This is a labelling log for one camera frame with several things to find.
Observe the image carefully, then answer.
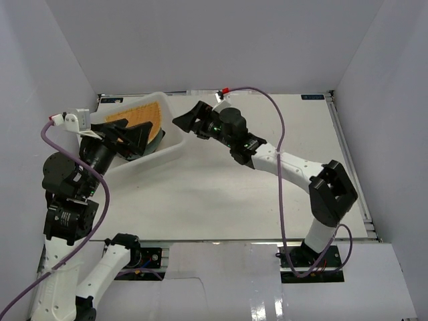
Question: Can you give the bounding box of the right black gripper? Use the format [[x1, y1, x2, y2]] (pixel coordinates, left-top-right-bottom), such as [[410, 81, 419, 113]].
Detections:
[[173, 101, 235, 149]]

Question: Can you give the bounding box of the blue-grey round plate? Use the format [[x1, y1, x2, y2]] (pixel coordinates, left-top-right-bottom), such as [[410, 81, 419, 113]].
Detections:
[[143, 128, 165, 156]]

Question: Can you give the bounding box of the orange bird-painted oval plate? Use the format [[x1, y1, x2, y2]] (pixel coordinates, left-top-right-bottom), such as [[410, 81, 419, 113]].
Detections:
[[105, 102, 162, 142]]

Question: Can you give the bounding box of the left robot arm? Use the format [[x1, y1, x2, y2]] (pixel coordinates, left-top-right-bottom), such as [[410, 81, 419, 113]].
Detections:
[[29, 109, 163, 320]]

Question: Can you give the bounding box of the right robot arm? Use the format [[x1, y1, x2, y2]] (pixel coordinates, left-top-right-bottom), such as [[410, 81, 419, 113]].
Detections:
[[173, 102, 358, 267]]

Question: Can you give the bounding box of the white plastic bin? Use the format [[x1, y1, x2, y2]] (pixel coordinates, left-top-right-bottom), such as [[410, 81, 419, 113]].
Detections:
[[79, 92, 185, 183]]

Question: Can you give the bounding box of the blue label left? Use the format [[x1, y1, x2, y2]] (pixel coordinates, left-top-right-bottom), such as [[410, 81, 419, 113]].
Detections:
[[100, 97, 123, 104]]

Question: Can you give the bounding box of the blue label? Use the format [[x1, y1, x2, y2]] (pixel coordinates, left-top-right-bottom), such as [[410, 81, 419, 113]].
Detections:
[[301, 94, 325, 100], [100, 97, 123, 104]]

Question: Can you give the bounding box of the blue label right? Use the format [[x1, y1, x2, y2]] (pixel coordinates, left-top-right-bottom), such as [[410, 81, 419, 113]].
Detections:
[[301, 94, 325, 100]]

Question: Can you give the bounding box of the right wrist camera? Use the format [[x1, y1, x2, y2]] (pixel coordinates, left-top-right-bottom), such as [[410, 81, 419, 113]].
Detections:
[[213, 88, 232, 114]]

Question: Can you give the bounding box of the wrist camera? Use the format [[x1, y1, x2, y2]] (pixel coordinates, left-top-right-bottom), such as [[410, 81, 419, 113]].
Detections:
[[213, 88, 232, 114], [49, 108, 102, 140]]

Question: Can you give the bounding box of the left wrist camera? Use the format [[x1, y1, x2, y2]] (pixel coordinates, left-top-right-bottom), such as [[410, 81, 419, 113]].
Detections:
[[49, 108, 102, 140]]

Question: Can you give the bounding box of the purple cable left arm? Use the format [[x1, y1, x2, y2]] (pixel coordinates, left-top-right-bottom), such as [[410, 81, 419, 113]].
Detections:
[[0, 120, 111, 321]]

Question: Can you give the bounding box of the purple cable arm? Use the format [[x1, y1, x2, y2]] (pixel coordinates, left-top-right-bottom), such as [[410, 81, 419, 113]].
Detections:
[[229, 86, 354, 278], [0, 120, 111, 321]]

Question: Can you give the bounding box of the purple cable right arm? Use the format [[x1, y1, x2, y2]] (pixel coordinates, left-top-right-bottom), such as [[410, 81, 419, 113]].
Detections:
[[229, 86, 354, 278]]

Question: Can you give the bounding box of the robot base electronics with wires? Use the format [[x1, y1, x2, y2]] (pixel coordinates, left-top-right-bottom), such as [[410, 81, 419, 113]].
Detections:
[[96, 243, 168, 281]]

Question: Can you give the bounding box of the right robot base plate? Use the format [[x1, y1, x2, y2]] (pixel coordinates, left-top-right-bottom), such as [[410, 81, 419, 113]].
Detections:
[[276, 245, 345, 284]]

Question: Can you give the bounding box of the aluminium frame rail right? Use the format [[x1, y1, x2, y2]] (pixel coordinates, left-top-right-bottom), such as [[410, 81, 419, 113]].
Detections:
[[325, 90, 383, 243]]

